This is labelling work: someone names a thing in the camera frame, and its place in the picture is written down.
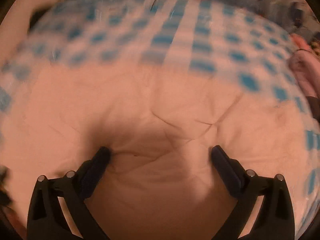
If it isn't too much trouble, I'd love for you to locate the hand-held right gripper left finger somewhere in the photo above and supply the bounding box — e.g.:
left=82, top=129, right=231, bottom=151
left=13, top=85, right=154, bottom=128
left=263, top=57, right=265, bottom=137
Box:
left=27, top=146, right=112, bottom=240

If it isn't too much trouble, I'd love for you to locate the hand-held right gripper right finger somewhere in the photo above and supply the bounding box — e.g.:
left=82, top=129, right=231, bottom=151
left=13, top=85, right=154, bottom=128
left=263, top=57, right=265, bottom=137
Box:
left=211, top=145, right=295, bottom=240

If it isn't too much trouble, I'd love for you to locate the cream quilted jacket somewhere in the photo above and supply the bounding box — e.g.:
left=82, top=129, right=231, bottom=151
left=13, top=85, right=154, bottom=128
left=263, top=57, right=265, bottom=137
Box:
left=0, top=62, right=315, bottom=240

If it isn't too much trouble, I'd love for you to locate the pink garment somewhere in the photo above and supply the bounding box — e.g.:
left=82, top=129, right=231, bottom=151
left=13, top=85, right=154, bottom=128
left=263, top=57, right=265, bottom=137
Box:
left=287, top=34, right=320, bottom=100

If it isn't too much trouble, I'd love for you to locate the blue checkered bed sheet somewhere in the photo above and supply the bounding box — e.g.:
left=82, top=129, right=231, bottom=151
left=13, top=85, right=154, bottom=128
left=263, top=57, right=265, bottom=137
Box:
left=0, top=0, right=320, bottom=205

